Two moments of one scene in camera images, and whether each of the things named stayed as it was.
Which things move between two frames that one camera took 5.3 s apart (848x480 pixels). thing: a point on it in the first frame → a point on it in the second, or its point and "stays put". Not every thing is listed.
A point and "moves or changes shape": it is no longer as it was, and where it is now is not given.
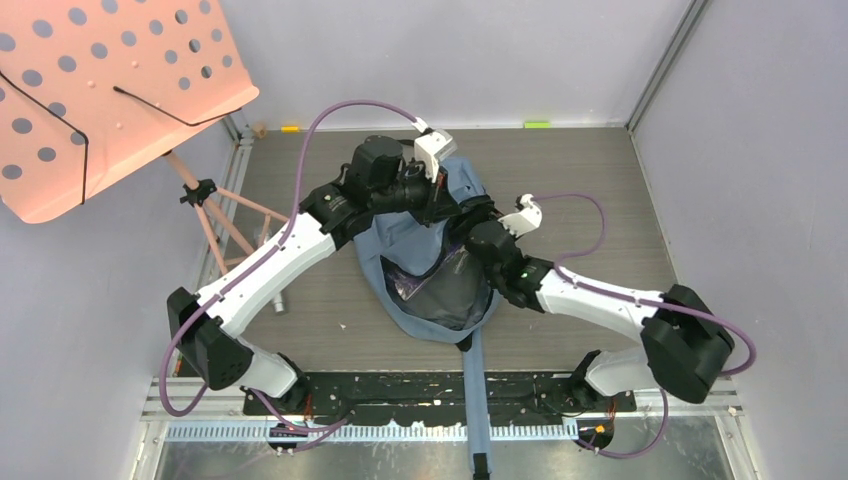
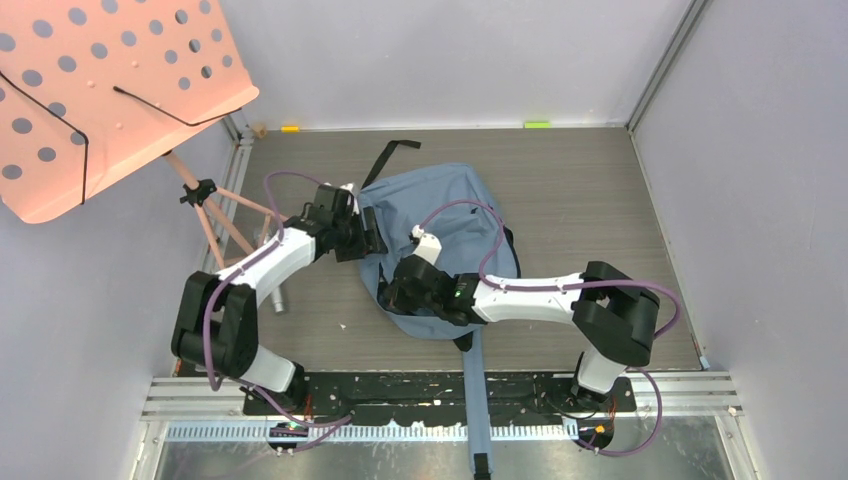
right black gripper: x=466 y=220 → x=396 y=298
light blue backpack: x=455 y=301 moves or changes shape
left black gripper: x=439 y=205 → x=368 y=241
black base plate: x=398 y=398 stays put
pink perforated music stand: x=92 y=89 stays put
